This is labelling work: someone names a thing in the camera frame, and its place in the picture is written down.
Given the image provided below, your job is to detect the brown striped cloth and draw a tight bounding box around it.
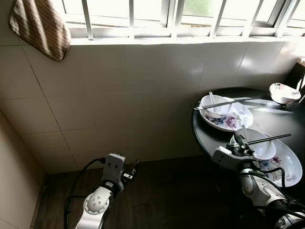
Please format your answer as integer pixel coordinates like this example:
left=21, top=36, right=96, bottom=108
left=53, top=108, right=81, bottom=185
left=9, top=0, right=71, bottom=62

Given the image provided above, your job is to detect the floral white plate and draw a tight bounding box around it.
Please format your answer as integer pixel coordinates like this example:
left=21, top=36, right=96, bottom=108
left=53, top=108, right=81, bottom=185
left=228, top=128, right=304, bottom=187
left=199, top=98, right=254, bottom=132

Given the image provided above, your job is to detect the white bowl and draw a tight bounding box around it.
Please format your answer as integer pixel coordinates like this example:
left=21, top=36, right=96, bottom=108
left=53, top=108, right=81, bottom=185
left=200, top=94, right=232, bottom=119
left=232, top=136, right=277, bottom=161

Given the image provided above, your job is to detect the black chopstick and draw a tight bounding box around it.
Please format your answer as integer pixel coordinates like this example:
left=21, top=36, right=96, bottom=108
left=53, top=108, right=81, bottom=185
left=245, top=134, right=292, bottom=145
left=193, top=98, right=252, bottom=110
left=246, top=135, right=292, bottom=146
left=194, top=99, right=252, bottom=112

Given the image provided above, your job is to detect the dark wooden chair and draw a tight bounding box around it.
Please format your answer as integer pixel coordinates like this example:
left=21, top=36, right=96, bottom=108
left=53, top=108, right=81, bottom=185
left=285, top=58, right=305, bottom=103

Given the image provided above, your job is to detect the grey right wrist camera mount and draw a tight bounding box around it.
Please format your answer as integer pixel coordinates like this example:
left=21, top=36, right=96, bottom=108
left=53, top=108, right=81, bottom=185
left=212, top=146, right=244, bottom=171

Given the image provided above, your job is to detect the beige side cabinet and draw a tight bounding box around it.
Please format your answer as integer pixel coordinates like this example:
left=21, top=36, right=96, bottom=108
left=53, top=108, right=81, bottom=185
left=0, top=111, right=46, bottom=229

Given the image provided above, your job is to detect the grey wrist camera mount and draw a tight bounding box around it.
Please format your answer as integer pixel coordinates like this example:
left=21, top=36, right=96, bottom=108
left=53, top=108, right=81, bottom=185
left=102, top=153, right=126, bottom=186
left=212, top=146, right=244, bottom=171

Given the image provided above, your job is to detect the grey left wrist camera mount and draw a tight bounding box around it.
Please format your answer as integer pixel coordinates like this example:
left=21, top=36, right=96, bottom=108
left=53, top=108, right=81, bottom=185
left=102, top=153, right=126, bottom=186

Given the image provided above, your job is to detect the white barred window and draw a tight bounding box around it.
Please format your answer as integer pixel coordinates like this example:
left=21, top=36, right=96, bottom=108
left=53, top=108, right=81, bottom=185
left=50, top=0, right=305, bottom=46

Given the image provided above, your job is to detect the small floral bowl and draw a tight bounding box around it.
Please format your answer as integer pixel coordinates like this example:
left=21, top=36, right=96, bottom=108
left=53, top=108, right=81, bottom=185
left=269, top=83, right=302, bottom=104

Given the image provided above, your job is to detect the black round table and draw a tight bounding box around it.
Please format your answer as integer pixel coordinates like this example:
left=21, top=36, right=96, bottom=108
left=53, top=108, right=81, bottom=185
left=192, top=87, right=305, bottom=201

